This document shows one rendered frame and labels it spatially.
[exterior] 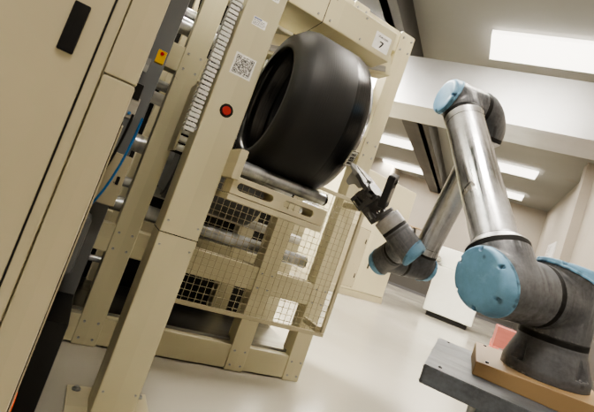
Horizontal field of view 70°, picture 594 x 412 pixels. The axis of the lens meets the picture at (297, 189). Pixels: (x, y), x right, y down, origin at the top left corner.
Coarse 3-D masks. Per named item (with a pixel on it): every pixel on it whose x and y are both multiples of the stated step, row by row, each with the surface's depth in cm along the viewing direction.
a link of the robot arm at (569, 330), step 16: (544, 256) 102; (560, 272) 97; (576, 272) 96; (592, 272) 95; (576, 288) 95; (592, 288) 95; (576, 304) 94; (592, 304) 95; (560, 320) 94; (576, 320) 94; (592, 320) 95; (560, 336) 95; (576, 336) 94; (592, 336) 97
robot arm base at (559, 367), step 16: (528, 336) 99; (544, 336) 96; (512, 352) 101; (528, 352) 97; (544, 352) 95; (560, 352) 94; (576, 352) 94; (512, 368) 99; (528, 368) 96; (544, 368) 94; (560, 368) 93; (576, 368) 93; (560, 384) 92; (576, 384) 92
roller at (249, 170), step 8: (248, 168) 137; (256, 168) 138; (248, 176) 138; (256, 176) 139; (264, 176) 139; (272, 176) 141; (280, 176) 143; (272, 184) 142; (280, 184) 142; (288, 184) 143; (296, 184) 145; (288, 192) 145; (296, 192) 145; (304, 192) 146; (312, 192) 147; (320, 192) 150; (312, 200) 148; (320, 200) 149
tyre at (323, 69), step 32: (288, 64) 175; (320, 64) 134; (352, 64) 142; (256, 96) 174; (288, 96) 134; (320, 96) 132; (352, 96) 137; (256, 128) 181; (288, 128) 133; (320, 128) 134; (352, 128) 138; (256, 160) 144; (288, 160) 138; (320, 160) 140
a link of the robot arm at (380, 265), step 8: (376, 248) 148; (384, 248) 141; (376, 256) 144; (384, 256) 141; (376, 264) 145; (384, 264) 142; (392, 264) 141; (400, 264) 144; (408, 264) 145; (376, 272) 147; (384, 272) 146; (392, 272) 146; (400, 272) 146
